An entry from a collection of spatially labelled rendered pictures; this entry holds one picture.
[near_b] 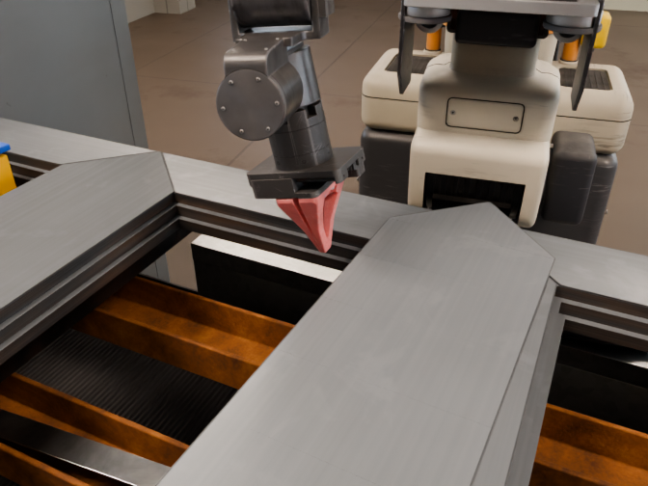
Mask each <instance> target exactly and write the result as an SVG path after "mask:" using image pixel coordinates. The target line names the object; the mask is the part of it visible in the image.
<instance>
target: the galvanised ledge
mask: <svg viewBox="0 0 648 486"><path fill-rule="evenodd" d="M191 249H192V256H193V259H195V260H198V261H202V262H205V263H209V264H212V265H216V266H219V267H223V268H226V269H229V270H232V271H236V272H239V273H243V274H246V275H250V276H253V277H257V278H260V279H264V280H266V281H270V282H273V283H277V284H283V285H287V286H290V287H294V288H297V289H301V290H304V291H307V292H310V293H314V294H317V295H322V294H323V293H324V292H325V291H326V289H327V288H328V287H329V286H330V285H331V284H332V282H333V281H334V280H335V279H336V278H337V277H338V275H339V274H340V273H341V272H342V271H339V270H336V269H332V268H328V267H325V266H321V265H317V264H313V263H310V262H306V261H303V260H299V259H296V258H292V257H288V256H281V255H278V254H274V253H270V252H266V251H263V250H260V249H256V248H252V247H249V246H245V245H241V244H237V243H234V242H230V241H227V240H223V239H219V238H216V237H212V236H208V235H204V234H202V235H200V236H199V237H198V238H197V239H195V240H194V241H193V242H192V243H191ZM556 363H558V364H561V365H568V366H570V367H574V368H577V369H581V370H584V371H588V372H591V373H595V374H598V375H602V376H605V377H608V378H611V379H615V380H618V381H622V382H625V383H629V384H632V385H636V386H639V387H642V388H645V389H648V352H644V351H640V350H636V349H633V348H630V347H625V346H616V345H608V344H602V343H596V342H589V341H583V340H575V339H569V338H564V337H562V338H561V340H560V343H559V348H558V352H557V357H556Z"/></svg>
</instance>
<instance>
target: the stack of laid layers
mask: <svg viewBox="0 0 648 486"><path fill-rule="evenodd" d="M2 154H6V155H7V156H8V159H9V163H10V166H11V169H12V173H13V179H14V182H15V184H16V185H22V184H24V183H26V182H28V181H30V180H32V179H34V178H36V177H38V176H41V175H43V174H45V173H47V172H49V171H51V170H53V169H55V168H57V167H59V166H61V165H57V164H53V163H49V162H45V161H41V160H38V159H33V158H29V157H25V156H21V155H17V154H13V153H9V152H3V153H2ZM178 229H184V230H190V231H193V232H197V233H201V234H204V235H208V236H212V237H216V238H219V239H223V240H227V241H230V242H234V243H237V244H241V245H245V246H249V247H252V248H256V249H260V250H263V251H266V252H270V253H274V254H278V255H281V256H285V257H292V258H296V259H299V260H303V261H306V262H310V263H313V264H317V265H321V266H325V267H328V268H332V269H336V270H339V271H343V270H344V268H345V267H346V266H347V265H348V264H349V263H350V261H351V260H352V259H353V258H354V257H355V256H356V255H357V253H358V252H359V251H360V250H361V249H362V248H363V246H364V245H365V244H366V243H367V242H368V241H369V239H364V238H361V237H357V236H353V235H349V234H345V233H341V232H336V231H333V235H332V244H331V248H330V249H329V250H328V251H327V252H326V253H320V252H319V251H318V250H317V248H316V247H315V246H314V244H313V243H312V242H311V240H310V239H309V238H308V236H307V235H306V234H305V233H304V231H303V230H302V229H301V228H300V227H299V226H297V225H296V224H295V223H294V222H293V221H289V220H286V219H281V218H277V217H273V216H269V215H265V214H261V213H257V212H253V211H249V210H245V209H241V208H237V207H233V206H229V205H224V204H220V203H216V202H210V201H206V200H202V199H197V198H193V197H189V196H185V195H181V194H178V193H176V192H173V193H172V194H171V195H169V196H168V197H167V198H165V199H164V200H162V201H161V202H159V203H157V204H156V205H154V206H153V207H151V208H150V209H148V210H147V211H145V212H144V213H143V214H141V215H140V216H138V217H137V218H135V219H134V220H132V221H131V222H129V223H128V224H126V225H125V226H123V227H122V228H121V229H119V230H117V231H116V232H114V233H113V234H111V235H110V236H108V237H107V238H105V239H104V240H102V241H101V242H99V243H98V244H97V245H95V246H94V247H92V248H91V249H90V250H89V251H87V252H86V253H84V254H83V255H81V256H79V257H78V258H76V259H75V260H74V261H72V262H71V263H69V264H68V265H66V266H65V267H63V268H62V269H60V270H59V271H57V272H56V273H54V274H53V275H52V276H50V277H49V278H47V279H46V280H44V281H43V282H41V283H39V284H38V285H36V286H35V287H33V288H32V289H30V290H29V291H28V292H26V293H25V294H23V295H22V296H20V297H19V298H17V299H16V300H14V301H13V302H11V303H10V304H8V305H7V306H6V307H4V308H3V309H1V310H0V365H1V364H2V363H4V362H5V361H6V360H8V359H9V358H10V357H11V356H13V355H14V354H15V353H17V352H18V351H19V350H21V349H22V348H23V347H25V346H26V345H27V344H28V343H30V342H31V341H32V340H34V339H35V338H37V337H38V336H39V335H41V334H42V333H43V332H45V331H46V330H47V329H48V328H50V327H51V326H52V325H54V324H55V323H56V322H58V321H59V320H60V319H62V318H63V317H64V316H65V315H67V314H68V313H69V312H71V311H72V310H74V309H75V308H76V307H78V306H79V305H80V304H81V303H83V302H84V301H85V300H87V299H88V298H89V297H91V296H92V295H93V294H95V293H96V292H97V291H99V290H100V289H101V288H102V287H104V286H105V285H106V284H108V283H109V282H111V281H112V280H113V279H115V278H116V277H117V276H118V275H119V274H120V273H121V272H123V271H124V270H125V269H127V268H128V267H129V266H131V265H132V264H133V263H135V262H136V261H137V260H138V259H140V258H141V257H143V256H144V255H145V254H147V253H148V252H149V251H151V250H152V249H153V248H154V247H156V246H157V245H158V244H160V243H161V242H162V241H164V240H165V239H166V238H168V237H169V236H170V235H172V234H173V233H174V232H175V231H177V230H178ZM563 330H564V331H568V332H571V333H575V334H579V335H583V336H587V337H590V338H596V339H600V340H603V341H607V342H611V343H615V344H618V345H622V346H626V347H630V348H633V349H636V350H640V351H644V352H648V307H645V306H641V305H637V304H633V303H629V302H625V301H621V300H617V299H612V298H608V297H605V296H601V295H597V294H593V293H589V292H584V291H580V290H576V289H573V288H569V287H565V286H561V285H559V284H558V283H557V282H556V281H554V280H553V279H552V278H551V277H550V276H549V278H548V281H547V284H546V286H545V289H544V292H543V294H542V297H541V300H540V302H539V305H538V308H537V311H536V313H535V315H534V318H533V320H532V323H531V326H530V328H529V331H528V334H527V337H526V341H525V344H524V346H523V349H522V352H521V355H520V357H519V360H518V362H517V364H516V367H515V370H514V372H513V375H512V378H511V380H510V383H509V386H508V389H507V391H506V394H505V397H504V399H503V401H502V404H501V406H500V409H499V414H498V416H497V419H496V422H495V424H494V427H493V430H492V432H491V435H490V438H489V440H488V443H487V445H486V448H485V450H484V453H483V456H482V458H481V461H480V464H479V466H478V469H477V472H476V474H475V477H474V480H473V483H472V486H528V485H529V481H530V476H531V472H532V467H533V463H534V458H535V454H536V449H537V445H538V441H539V436H540V432H541V427H542V423H543V418H544V414H545V410H546V405H547V401H548V396H549V392H550V387H551V382H552V379H553V374H554V366H555V362H556V357H557V352H558V348H559V343H560V340H561V335H562V331H563Z"/></svg>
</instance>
